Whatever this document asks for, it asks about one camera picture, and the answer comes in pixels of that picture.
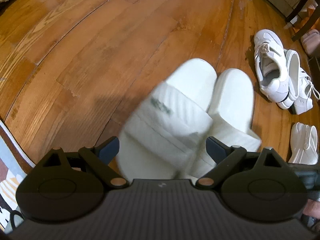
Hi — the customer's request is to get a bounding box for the pink case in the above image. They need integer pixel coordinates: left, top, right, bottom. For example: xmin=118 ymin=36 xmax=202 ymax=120
xmin=300 ymin=29 xmax=320 ymax=55

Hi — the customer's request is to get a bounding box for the cream quilted slide sandal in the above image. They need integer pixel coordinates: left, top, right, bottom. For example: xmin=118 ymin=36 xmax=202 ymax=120
xmin=195 ymin=69 xmax=262 ymax=180
xmin=115 ymin=58 xmax=218 ymax=180

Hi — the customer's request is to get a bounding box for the dark wooden chair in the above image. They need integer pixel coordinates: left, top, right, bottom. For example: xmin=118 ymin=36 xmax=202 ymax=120
xmin=284 ymin=0 xmax=320 ymax=43

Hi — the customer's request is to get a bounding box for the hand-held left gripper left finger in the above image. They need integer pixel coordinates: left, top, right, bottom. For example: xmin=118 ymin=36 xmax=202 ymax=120
xmin=42 ymin=136 xmax=129 ymax=189

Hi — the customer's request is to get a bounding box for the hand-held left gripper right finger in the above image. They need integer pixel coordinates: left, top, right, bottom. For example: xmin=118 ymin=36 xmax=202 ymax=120
xmin=195 ymin=136 xmax=282 ymax=189

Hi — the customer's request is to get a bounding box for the white clog with charms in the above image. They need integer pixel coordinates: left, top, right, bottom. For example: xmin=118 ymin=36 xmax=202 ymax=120
xmin=289 ymin=122 xmax=320 ymax=165

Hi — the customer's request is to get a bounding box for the white strap sneaker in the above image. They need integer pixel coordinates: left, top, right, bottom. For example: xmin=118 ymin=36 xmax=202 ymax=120
xmin=254 ymin=29 xmax=290 ymax=103
xmin=276 ymin=49 xmax=320 ymax=115

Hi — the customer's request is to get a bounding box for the patterned rug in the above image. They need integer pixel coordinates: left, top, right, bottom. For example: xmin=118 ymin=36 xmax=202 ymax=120
xmin=0 ymin=121 xmax=37 ymax=220

